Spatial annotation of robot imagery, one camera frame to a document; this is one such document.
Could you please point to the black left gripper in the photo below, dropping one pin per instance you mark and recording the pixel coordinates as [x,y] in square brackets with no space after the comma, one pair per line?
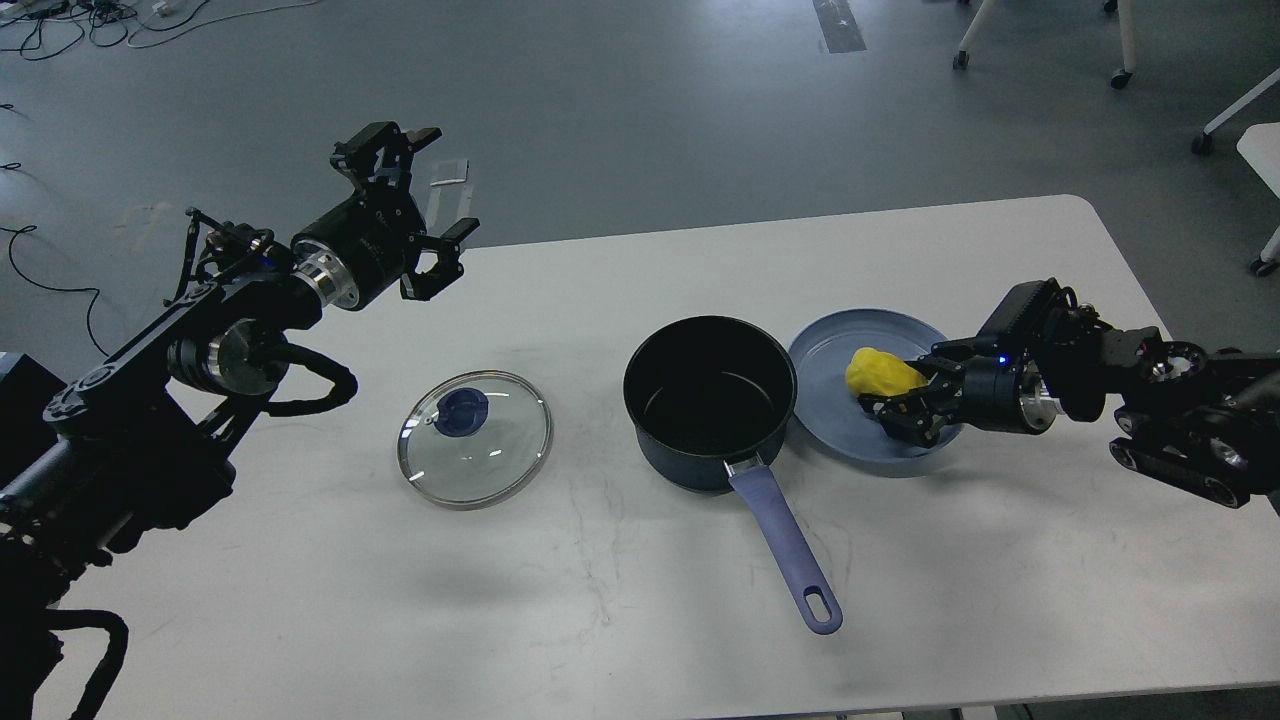
[354,251]

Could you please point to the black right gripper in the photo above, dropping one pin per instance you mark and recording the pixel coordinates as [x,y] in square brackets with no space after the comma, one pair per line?
[1001,390]

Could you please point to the yellow potato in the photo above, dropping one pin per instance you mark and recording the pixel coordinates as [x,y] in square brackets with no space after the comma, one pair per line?
[872,372]

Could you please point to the glass pot lid blue knob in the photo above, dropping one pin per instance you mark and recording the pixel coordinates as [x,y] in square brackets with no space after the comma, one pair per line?
[475,440]

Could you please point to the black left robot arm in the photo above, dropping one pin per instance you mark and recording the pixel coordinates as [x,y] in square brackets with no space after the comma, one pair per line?
[143,441]

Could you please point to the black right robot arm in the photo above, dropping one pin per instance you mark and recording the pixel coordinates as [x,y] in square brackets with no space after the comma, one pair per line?
[1201,421]

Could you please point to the blue round plate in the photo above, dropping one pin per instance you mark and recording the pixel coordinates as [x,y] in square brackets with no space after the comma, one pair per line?
[829,412]

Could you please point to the white chair legs with casters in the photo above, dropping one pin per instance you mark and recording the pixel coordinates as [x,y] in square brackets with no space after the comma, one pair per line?
[1119,16]

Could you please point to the white furniture at right edge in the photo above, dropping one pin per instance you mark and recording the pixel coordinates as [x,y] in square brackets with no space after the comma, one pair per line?
[1259,147]

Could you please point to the black box at left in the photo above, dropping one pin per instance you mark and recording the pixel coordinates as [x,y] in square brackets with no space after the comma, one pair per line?
[26,388]

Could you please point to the dark blue saucepan purple handle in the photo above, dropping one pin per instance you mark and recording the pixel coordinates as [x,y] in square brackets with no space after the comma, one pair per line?
[711,398]

